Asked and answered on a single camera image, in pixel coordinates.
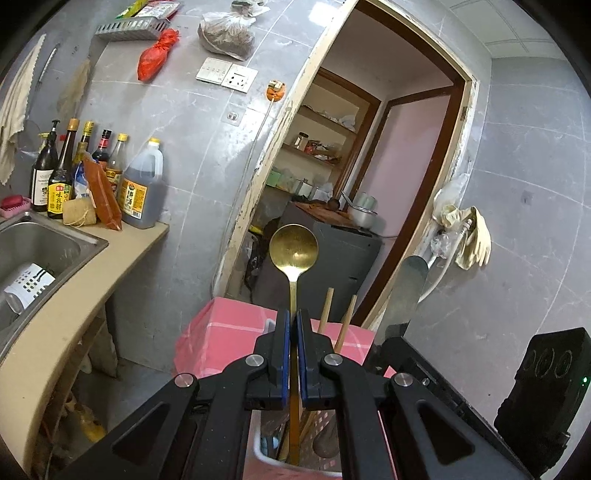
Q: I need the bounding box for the white wall socket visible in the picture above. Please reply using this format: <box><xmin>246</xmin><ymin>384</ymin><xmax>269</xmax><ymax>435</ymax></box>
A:
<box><xmin>221</xmin><ymin>64</ymin><xmax>259</xmax><ymax>94</ymax></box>

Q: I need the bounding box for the steel table knife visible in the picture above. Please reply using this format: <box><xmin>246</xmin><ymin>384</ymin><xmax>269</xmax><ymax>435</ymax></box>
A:
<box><xmin>378</xmin><ymin>255</ymin><xmax>430</xmax><ymax>347</ymax></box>

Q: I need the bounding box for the pink checked tablecloth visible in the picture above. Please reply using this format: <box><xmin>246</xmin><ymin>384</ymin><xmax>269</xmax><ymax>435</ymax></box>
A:
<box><xmin>174</xmin><ymin>296</ymin><xmax>399</xmax><ymax>480</ymax></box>

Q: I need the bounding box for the white hose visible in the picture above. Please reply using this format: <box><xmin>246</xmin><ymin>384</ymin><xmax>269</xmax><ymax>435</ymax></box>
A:
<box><xmin>417</xmin><ymin>220</ymin><xmax>472</xmax><ymax>302</ymax></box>

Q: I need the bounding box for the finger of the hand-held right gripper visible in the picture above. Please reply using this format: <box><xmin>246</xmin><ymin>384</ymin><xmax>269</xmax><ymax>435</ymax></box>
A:
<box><xmin>368</xmin><ymin>324</ymin><xmax>498</xmax><ymax>445</ymax></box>

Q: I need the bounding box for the plastic bag of brown contents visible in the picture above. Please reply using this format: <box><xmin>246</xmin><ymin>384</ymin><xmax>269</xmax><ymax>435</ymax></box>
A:
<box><xmin>197</xmin><ymin>8</ymin><xmax>257</xmax><ymax>62</ymax></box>

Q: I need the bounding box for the red seasoning packet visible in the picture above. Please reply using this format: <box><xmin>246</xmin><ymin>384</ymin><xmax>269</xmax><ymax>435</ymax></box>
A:
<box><xmin>82</xmin><ymin>154</ymin><xmax>124</xmax><ymax>232</ymax></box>

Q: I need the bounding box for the tall bottle with gold cap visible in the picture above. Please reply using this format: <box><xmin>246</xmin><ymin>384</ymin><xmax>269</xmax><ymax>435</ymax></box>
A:
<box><xmin>74</xmin><ymin>120</ymin><xmax>96</xmax><ymax>163</ymax></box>

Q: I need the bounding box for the white light switch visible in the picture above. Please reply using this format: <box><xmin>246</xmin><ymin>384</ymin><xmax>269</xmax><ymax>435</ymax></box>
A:
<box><xmin>195</xmin><ymin>57</ymin><xmax>233</xmax><ymax>86</ymax></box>

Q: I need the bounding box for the black bottle with red cap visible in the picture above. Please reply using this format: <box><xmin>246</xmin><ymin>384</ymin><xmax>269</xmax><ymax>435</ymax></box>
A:
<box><xmin>91</xmin><ymin>128</ymin><xmax>113</xmax><ymax>174</ymax></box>

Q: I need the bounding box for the blue and white bag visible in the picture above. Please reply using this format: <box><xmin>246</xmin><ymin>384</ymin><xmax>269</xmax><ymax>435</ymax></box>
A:
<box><xmin>73</xmin><ymin>161</ymin><xmax>95</xmax><ymax>202</ymax></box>

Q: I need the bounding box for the dark bottle with pump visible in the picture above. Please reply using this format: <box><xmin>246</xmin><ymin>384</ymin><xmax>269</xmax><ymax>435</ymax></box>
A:
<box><xmin>31</xmin><ymin>119</ymin><xmax>62</xmax><ymax>214</ymax></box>

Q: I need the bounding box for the large brown liquid jug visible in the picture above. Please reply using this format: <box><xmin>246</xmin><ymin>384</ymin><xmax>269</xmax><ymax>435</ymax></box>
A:
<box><xmin>117</xmin><ymin>138</ymin><xmax>165</xmax><ymax>230</ymax></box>

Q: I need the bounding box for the white perforated holder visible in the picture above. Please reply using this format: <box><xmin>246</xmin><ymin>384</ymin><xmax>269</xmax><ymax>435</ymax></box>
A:
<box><xmin>4</xmin><ymin>263</ymin><xmax>57</xmax><ymax>315</ymax></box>

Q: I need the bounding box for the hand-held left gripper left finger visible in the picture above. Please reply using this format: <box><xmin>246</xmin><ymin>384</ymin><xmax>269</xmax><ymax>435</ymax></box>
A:
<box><xmin>55</xmin><ymin>308</ymin><xmax>293</xmax><ymax>480</ymax></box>

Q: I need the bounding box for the pale yellow rubber glove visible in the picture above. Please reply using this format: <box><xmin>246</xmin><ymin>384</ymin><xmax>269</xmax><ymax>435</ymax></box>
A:
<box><xmin>436</xmin><ymin>206</ymin><xmax>493</xmax><ymax>271</ymax></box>

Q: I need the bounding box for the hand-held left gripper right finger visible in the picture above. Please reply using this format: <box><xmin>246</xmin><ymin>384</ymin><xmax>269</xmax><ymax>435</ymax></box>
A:
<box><xmin>297</xmin><ymin>308</ymin><xmax>536</xmax><ymax>480</ymax></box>

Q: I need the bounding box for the beige kitchen counter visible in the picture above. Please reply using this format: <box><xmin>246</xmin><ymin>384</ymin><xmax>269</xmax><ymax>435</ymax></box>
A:
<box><xmin>0</xmin><ymin>210</ymin><xmax>171</xmax><ymax>467</ymax></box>

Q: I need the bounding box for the gold spoon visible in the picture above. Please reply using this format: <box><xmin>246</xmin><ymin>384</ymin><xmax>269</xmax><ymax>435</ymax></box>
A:
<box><xmin>269</xmin><ymin>223</ymin><xmax>320</xmax><ymax>464</ymax></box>

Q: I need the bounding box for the beige loofah sponge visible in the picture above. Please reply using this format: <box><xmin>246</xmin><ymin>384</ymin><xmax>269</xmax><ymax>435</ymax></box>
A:
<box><xmin>62</xmin><ymin>198</ymin><xmax>99</xmax><ymax>228</ymax></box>

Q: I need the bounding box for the stainless steel sink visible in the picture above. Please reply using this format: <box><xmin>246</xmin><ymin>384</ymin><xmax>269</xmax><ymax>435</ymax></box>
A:
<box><xmin>0</xmin><ymin>221</ymin><xmax>110</xmax><ymax>356</ymax></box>

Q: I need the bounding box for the wooden wall shelf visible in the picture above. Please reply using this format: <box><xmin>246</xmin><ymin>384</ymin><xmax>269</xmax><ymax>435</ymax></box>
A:
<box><xmin>281</xmin><ymin>104</ymin><xmax>359</xmax><ymax>165</ymax></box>

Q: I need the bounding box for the black cabinet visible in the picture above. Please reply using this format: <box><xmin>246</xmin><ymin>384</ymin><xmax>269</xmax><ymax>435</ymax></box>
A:
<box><xmin>253</xmin><ymin>202</ymin><xmax>385</xmax><ymax>320</ymax></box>

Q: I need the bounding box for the worn door frame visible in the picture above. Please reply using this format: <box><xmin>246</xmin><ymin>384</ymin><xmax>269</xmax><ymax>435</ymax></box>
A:
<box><xmin>213</xmin><ymin>0</ymin><xmax>482</xmax><ymax>334</ymax></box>

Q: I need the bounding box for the clear bottle with yellow cap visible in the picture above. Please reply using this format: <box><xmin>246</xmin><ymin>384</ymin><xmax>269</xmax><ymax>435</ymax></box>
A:
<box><xmin>106</xmin><ymin>133</ymin><xmax>129</xmax><ymax>195</ymax></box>

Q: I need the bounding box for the grey perforated utensil holder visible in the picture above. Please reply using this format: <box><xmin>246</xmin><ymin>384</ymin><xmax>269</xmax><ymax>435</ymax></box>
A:
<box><xmin>250</xmin><ymin>408</ymin><xmax>345</xmax><ymax>480</ymax></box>

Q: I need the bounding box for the metal pot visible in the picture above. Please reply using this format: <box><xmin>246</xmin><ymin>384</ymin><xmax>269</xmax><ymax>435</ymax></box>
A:
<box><xmin>345</xmin><ymin>191</ymin><xmax>380</xmax><ymax>230</ymax></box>

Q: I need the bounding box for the red plastic bag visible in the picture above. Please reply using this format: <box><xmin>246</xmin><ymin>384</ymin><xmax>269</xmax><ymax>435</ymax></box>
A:
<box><xmin>137</xmin><ymin>28</ymin><xmax>180</xmax><ymax>83</ymax></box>

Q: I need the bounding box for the soy sauce bottle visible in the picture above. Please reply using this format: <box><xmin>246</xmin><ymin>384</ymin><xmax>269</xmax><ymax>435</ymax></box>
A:
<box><xmin>47</xmin><ymin>118</ymin><xmax>80</xmax><ymax>220</ymax></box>

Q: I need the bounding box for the pink soap dish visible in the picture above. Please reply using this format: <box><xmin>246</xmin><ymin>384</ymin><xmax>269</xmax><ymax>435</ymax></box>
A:
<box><xmin>0</xmin><ymin>194</ymin><xmax>33</xmax><ymax>219</ymax></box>

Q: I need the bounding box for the grey wall basket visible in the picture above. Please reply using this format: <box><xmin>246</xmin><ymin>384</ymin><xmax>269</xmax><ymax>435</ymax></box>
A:
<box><xmin>94</xmin><ymin>17</ymin><xmax>168</xmax><ymax>43</ymax></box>

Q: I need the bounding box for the clear plastic bag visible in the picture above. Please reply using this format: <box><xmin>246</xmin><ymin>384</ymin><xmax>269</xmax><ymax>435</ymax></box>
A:
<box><xmin>431</xmin><ymin>174</ymin><xmax>468</xmax><ymax>258</ymax></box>

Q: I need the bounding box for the white hanging towel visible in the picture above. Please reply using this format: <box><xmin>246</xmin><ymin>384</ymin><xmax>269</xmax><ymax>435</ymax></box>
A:
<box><xmin>0</xmin><ymin>33</ymin><xmax>47</xmax><ymax>186</ymax></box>

